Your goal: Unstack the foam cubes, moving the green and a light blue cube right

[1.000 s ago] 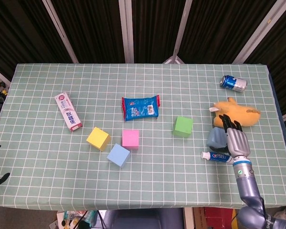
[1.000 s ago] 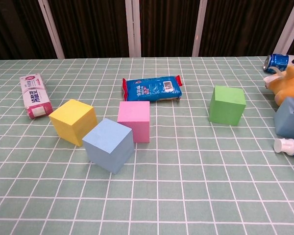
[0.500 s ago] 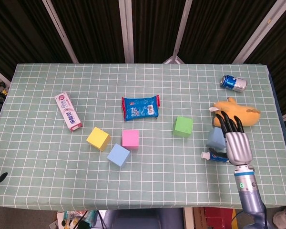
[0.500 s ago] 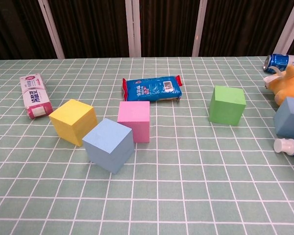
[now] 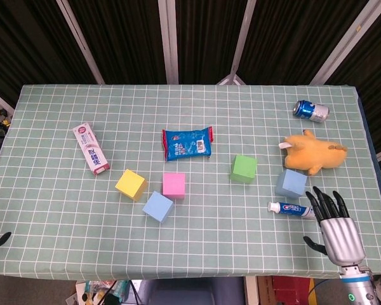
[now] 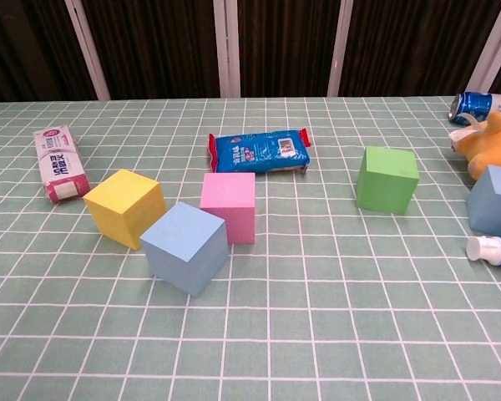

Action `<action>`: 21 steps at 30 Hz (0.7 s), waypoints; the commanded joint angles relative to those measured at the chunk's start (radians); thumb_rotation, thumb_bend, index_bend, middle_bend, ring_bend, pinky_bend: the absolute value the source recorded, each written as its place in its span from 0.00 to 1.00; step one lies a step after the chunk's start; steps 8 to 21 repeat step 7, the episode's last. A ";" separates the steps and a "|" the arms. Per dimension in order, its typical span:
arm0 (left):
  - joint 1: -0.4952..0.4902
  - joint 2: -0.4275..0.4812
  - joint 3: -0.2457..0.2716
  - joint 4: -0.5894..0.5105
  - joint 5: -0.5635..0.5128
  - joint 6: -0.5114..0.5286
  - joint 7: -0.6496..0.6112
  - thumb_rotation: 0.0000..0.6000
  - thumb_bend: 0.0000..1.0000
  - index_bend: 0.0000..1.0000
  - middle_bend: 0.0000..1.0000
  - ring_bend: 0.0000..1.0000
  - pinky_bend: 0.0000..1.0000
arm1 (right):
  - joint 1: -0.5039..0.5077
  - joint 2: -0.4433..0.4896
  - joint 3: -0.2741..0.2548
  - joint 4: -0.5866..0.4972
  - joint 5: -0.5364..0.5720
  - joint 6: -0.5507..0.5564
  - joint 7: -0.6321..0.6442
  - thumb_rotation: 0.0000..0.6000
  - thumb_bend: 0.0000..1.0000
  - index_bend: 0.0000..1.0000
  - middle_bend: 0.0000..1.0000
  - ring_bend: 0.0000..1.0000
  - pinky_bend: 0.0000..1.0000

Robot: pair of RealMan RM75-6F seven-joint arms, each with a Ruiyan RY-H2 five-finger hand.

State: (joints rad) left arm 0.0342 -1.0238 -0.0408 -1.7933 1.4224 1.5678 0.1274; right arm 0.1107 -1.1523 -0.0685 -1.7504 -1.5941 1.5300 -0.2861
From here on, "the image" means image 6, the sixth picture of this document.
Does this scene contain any yellow plush toy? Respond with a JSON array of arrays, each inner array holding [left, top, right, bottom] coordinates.
[[448, 110, 501, 181]]

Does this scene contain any green foam cube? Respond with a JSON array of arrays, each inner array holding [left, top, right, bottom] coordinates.
[[355, 145, 421, 216]]

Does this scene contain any pink white toothpaste box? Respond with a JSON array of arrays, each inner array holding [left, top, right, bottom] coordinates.
[[33, 124, 92, 205]]

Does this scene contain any blue snack packet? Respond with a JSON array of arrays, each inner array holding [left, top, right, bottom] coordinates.
[[208, 127, 312, 175]]

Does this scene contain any blue silver drink can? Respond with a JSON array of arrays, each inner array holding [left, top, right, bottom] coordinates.
[[448, 90, 501, 126]]

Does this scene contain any light blue foam cube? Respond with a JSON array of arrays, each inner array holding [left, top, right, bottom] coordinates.
[[139, 201, 230, 297], [466, 164, 501, 237]]

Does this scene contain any white frame post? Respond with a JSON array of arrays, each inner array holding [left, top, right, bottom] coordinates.
[[212, 0, 241, 99], [469, 0, 501, 95], [327, 0, 355, 98], [64, 0, 111, 101]]

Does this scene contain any yellow foam cube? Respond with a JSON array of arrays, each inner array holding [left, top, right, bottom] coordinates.
[[83, 168, 168, 251]]

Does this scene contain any green checked tablecloth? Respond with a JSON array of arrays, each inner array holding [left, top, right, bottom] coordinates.
[[0, 96, 501, 401]]

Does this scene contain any dark pleated curtain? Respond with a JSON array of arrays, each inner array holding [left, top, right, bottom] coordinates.
[[0, 0, 501, 104]]

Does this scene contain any pink foam cube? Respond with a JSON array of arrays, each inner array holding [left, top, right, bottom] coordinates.
[[199, 171, 256, 245]]

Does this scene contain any blue white toothpaste tube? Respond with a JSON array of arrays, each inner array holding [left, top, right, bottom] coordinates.
[[466, 235, 501, 269]]

